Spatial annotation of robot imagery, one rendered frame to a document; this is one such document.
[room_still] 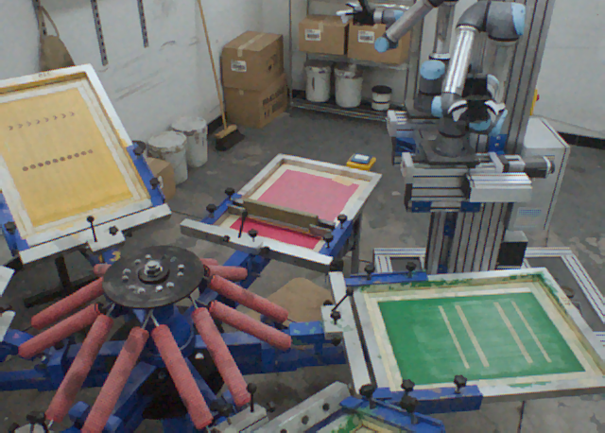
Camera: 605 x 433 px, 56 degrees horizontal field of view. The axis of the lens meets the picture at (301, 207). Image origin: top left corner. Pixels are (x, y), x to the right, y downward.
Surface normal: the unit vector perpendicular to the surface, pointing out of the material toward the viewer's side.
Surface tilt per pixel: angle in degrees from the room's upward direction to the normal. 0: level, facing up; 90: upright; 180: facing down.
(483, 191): 90
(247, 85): 91
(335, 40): 91
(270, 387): 0
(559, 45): 90
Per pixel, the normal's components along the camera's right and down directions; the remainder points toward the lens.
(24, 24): 0.91, 0.22
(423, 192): 0.00, 0.53
